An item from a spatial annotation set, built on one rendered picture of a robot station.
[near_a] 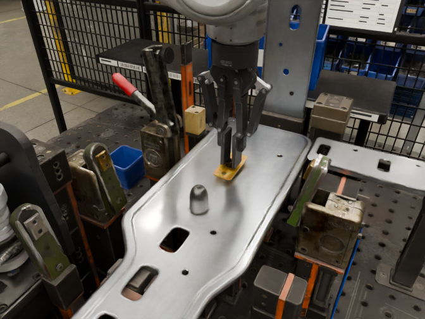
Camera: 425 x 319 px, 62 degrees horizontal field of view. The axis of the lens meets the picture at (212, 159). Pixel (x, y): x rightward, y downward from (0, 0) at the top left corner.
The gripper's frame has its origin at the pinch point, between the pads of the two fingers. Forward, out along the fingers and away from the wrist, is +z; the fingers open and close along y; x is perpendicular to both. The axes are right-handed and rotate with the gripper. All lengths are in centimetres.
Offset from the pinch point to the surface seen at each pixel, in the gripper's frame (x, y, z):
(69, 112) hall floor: 132, -213, 105
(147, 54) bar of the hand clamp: -1.8, -16.1, -15.8
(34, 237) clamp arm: -33.6, -12.3, -1.8
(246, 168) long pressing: 1.6, 2.6, 5.0
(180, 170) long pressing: -4.9, -8.5, 5.0
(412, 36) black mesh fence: 55, 25, -10
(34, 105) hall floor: 127, -252, 105
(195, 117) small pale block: 6.3, -11.5, -0.6
